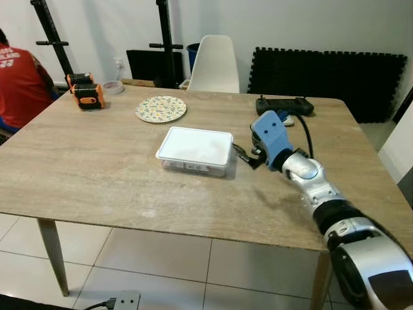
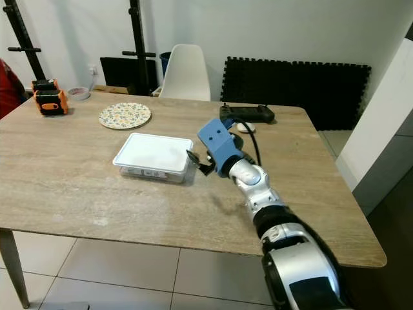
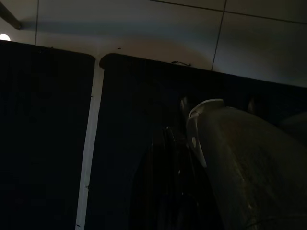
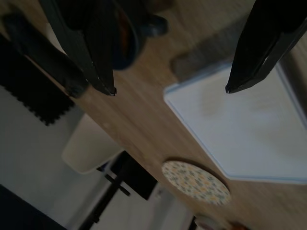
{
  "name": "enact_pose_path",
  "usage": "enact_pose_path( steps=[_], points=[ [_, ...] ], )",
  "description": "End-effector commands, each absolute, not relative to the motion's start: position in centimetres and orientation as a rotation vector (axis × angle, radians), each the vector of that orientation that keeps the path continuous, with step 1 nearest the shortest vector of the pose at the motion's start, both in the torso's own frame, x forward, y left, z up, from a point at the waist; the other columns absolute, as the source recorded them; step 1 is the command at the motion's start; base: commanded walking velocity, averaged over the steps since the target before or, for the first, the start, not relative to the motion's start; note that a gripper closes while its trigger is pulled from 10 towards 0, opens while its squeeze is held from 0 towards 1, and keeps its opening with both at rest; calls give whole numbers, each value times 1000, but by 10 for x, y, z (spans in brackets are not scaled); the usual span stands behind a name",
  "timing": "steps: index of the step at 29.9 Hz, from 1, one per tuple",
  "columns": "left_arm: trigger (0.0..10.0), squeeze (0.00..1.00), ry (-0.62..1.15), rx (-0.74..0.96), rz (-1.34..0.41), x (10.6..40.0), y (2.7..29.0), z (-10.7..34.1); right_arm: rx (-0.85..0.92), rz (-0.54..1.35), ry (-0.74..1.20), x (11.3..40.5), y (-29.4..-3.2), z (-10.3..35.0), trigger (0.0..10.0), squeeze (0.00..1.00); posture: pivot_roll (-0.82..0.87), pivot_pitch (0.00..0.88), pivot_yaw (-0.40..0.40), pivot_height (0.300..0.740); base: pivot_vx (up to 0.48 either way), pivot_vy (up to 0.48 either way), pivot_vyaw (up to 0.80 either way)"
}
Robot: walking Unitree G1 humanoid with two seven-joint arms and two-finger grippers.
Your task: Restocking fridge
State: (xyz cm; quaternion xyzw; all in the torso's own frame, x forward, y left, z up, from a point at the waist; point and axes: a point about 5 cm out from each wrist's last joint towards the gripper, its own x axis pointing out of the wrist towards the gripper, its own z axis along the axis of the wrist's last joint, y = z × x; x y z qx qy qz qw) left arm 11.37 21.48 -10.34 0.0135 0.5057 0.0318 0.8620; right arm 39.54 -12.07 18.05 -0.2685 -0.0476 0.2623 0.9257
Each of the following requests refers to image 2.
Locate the black upright stand pole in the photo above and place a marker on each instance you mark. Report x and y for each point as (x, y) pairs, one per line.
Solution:
(137, 42)

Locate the blue bin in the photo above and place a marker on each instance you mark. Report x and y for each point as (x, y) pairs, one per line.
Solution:
(164, 63)

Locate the person in red shirt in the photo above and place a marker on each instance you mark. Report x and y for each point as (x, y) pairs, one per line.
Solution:
(10, 90)

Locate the flat cardboard box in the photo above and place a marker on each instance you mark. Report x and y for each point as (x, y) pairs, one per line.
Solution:
(110, 89)

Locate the small white mouse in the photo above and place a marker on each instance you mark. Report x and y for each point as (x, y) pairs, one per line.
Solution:
(245, 127)

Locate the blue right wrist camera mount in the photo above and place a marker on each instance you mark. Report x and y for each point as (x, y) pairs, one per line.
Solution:
(218, 139)

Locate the black foam mat panel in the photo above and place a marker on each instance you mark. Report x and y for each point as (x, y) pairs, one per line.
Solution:
(303, 90)

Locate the white tape roll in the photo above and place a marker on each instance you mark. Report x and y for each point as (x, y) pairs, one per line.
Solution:
(79, 93)

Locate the black remote controller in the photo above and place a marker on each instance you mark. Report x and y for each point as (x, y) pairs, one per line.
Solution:
(246, 113)

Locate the white lidded food container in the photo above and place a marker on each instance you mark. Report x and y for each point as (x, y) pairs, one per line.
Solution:
(153, 154)

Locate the floral patterned round plate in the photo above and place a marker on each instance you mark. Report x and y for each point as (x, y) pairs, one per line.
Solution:
(124, 115)

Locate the black flat case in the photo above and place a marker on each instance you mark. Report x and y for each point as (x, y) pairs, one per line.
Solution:
(117, 72)

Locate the white wall socket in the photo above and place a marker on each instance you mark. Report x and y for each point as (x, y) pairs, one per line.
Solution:
(91, 69)

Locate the black leaning stand pole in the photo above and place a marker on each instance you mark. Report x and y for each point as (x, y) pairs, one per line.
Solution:
(20, 35)

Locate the white plastic chair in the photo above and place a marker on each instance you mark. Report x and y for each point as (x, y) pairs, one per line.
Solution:
(186, 72)

